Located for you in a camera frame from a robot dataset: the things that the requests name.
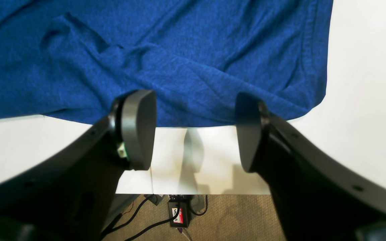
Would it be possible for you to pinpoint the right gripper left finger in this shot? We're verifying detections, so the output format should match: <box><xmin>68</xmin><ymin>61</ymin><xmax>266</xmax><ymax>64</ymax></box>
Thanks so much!
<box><xmin>0</xmin><ymin>90</ymin><xmax>157</xmax><ymax>241</ymax></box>

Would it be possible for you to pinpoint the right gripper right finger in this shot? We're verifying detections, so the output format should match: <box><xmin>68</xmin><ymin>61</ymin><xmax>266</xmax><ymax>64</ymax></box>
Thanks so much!
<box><xmin>235</xmin><ymin>92</ymin><xmax>386</xmax><ymax>241</ymax></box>

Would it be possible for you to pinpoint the black power adapter on floor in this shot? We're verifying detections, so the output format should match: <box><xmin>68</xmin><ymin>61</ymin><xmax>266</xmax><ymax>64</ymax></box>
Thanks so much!
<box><xmin>168</xmin><ymin>199</ymin><xmax>191</xmax><ymax>229</ymax></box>

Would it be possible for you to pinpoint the dark blue t-shirt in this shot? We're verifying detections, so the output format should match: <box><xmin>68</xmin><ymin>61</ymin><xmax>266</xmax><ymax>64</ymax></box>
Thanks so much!
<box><xmin>0</xmin><ymin>0</ymin><xmax>333</xmax><ymax>128</ymax></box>

